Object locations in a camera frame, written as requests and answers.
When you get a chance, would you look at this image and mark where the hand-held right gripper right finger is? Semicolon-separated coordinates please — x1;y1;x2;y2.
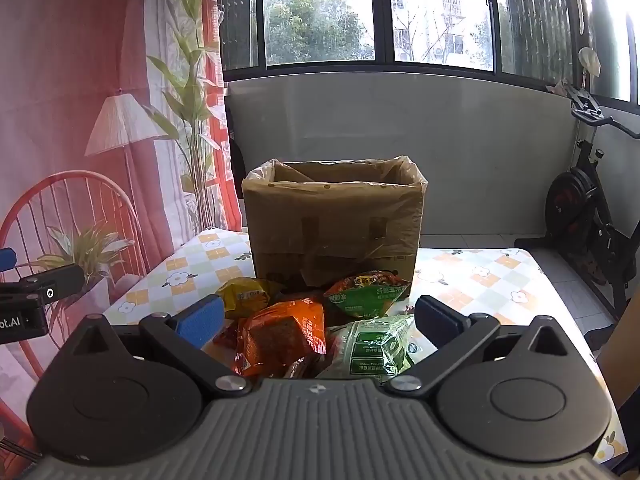
385;295;573;394

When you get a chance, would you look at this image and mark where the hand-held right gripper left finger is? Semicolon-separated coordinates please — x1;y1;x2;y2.
65;294;252;394

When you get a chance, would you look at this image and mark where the yellow snack packet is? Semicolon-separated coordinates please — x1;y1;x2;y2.
215;277;286;321

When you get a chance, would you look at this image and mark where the green and white snack packet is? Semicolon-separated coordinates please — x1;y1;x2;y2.
317;314;416;380

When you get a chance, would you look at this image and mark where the green and red snack packet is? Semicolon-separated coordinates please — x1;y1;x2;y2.
324;271;412;318

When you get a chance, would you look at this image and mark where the orange snack packet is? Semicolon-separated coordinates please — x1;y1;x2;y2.
234;296;328;378

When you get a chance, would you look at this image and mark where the cardboard box with plastic liner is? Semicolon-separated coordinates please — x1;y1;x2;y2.
241;156;429;306

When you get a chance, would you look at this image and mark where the checked floral tablecloth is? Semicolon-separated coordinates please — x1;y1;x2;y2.
102;227;628;461

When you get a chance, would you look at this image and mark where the black exercise bike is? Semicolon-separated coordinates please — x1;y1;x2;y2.
515;47;640;321

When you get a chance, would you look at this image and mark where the brown cardboard sheet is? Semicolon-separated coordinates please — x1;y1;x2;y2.
597;292;640;411

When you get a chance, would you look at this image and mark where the printed curtain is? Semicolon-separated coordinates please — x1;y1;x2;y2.
0;0;246;461

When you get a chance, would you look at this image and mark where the white cloth bag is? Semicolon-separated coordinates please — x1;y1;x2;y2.
578;47;602;77

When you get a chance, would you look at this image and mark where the black framed window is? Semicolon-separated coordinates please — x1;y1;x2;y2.
217;0;640;106

